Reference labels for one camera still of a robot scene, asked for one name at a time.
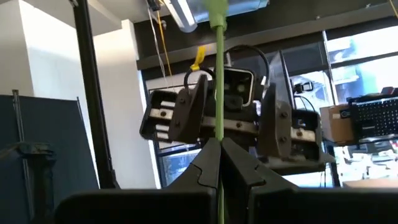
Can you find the black perforated rack panel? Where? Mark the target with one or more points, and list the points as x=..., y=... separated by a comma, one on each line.
x=376, y=118

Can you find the brown cardboard box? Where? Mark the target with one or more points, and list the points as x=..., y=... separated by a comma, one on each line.
x=335, y=124

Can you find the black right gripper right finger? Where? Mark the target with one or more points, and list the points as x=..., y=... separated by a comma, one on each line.
x=295, y=207

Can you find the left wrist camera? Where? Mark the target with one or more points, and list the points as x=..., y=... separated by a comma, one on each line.
x=239, y=87

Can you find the dark blue partition panel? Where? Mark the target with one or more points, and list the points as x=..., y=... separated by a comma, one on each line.
x=62, y=140

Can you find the silver ceiling duct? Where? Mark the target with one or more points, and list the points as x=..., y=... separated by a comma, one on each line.
x=239, y=7

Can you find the yellow tape tag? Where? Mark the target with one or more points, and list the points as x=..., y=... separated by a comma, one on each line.
x=199, y=57

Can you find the black upright frame post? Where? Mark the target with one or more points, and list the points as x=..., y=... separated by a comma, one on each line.
x=93, y=109

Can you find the black blurry clamp stand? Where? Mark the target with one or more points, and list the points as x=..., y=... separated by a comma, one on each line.
x=34, y=168

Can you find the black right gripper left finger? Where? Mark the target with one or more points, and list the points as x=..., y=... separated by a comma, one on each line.
x=140, y=205

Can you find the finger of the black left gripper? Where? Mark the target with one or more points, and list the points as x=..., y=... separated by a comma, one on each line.
x=189, y=115
x=275, y=130

